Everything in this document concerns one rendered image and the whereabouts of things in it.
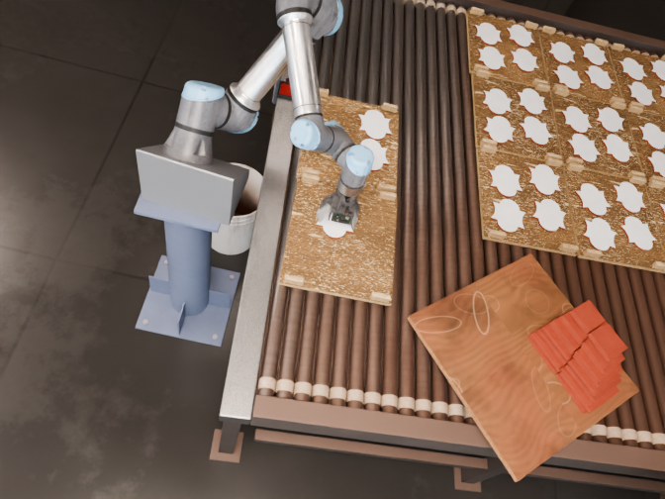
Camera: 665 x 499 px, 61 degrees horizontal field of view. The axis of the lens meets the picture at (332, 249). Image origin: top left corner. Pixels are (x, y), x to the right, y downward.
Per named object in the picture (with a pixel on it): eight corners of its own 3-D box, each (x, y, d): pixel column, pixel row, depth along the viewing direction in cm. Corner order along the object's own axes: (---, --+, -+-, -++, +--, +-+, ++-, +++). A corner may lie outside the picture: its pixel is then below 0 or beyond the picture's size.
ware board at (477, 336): (515, 482, 142) (518, 481, 141) (406, 318, 160) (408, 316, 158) (635, 392, 163) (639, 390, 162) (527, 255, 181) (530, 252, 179)
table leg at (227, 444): (209, 459, 226) (215, 400, 154) (215, 429, 232) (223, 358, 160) (238, 462, 227) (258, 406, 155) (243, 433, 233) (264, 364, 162)
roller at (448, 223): (444, 426, 162) (451, 422, 157) (433, 7, 264) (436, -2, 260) (461, 428, 162) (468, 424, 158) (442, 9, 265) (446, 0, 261)
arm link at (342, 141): (320, 114, 153) (342, 142, 150) (341, 120, 163) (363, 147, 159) (302, 135, 156) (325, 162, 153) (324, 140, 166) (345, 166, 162)
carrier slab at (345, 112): (296, 178, 190) (296, 175, 189) (309, 93, 212) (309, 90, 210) (395, 197, 195) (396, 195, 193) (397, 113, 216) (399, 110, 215)
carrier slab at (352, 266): (278, 284, 168) (279, 282, 167) (297, 178, 190) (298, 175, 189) (390, 306, 173) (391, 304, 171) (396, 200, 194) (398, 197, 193)
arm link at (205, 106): (166, 118, 168) (177, 72, 165) (199, 124, 179) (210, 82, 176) (193, 129, 162) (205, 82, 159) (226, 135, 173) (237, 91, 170)
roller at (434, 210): (428, 424, 161) (434, 420, 157) (423, 4, 263) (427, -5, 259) (444, 426, 161) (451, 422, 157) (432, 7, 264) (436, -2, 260)
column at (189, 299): (135, 328, 246) (109, 220, 173) (161, 255, 267) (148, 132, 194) (220, 347, 250) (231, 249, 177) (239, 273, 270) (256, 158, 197)
